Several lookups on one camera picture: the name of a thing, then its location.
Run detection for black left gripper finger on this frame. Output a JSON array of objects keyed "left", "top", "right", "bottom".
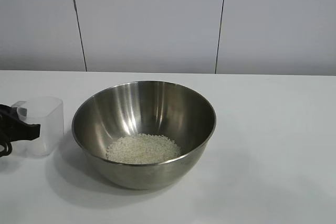
[
  {"left": 0, "top": 104, "right": 20, "bottom": 123},
  {"left": 0, "top": 122, "right": 42, "bottom": 142}
]

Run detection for translucent plastic measuring cup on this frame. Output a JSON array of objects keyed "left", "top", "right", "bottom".
[{"left": 14, "top": 96, "right": 65, "bottom": 157}]

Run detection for white rice grains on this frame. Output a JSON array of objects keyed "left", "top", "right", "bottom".
[{"left": 106, "top": 133, "right": 183, "bottom": 163}]

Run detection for stainless steel mixing bowl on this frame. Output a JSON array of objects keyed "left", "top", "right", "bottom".
[{"left": 71, "top": 81, "right": 217, "bottom": 190}]

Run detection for black cable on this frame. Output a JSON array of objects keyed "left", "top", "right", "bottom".
[{"left": 0, "top": 140, "right": 13, "bottom": 157}]

